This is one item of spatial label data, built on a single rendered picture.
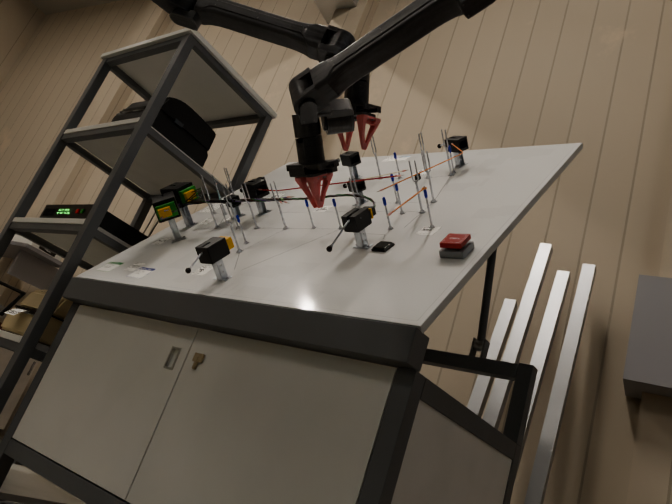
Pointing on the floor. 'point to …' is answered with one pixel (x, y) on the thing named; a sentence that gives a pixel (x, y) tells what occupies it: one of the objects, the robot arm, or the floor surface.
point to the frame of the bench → (76, 485)
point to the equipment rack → (153, 75)
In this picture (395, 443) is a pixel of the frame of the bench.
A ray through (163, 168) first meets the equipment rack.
